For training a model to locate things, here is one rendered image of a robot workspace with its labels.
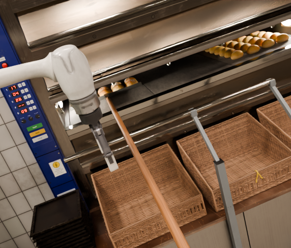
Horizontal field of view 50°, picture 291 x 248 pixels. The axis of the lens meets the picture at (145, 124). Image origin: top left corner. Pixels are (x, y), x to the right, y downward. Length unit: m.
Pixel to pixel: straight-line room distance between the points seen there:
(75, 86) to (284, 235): 1.66
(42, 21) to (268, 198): 1.59
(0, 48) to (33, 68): 0.75
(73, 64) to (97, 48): 0.94
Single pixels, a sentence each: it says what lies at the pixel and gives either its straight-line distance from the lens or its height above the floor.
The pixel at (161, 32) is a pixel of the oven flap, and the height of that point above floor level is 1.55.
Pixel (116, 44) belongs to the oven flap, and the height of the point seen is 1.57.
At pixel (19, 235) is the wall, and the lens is 2.35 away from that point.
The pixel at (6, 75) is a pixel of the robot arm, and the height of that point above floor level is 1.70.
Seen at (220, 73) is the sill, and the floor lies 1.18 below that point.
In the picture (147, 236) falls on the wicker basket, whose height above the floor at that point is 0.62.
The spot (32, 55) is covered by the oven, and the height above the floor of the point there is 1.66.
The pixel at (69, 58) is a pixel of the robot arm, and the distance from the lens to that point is 0.94.
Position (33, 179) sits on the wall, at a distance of 2.11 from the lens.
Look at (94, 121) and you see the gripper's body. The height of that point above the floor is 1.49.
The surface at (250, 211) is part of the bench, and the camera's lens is 1.94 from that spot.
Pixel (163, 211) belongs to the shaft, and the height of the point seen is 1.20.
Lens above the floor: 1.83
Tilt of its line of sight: 23 degrees down
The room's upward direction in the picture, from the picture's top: 18 degrees counter-clockwise
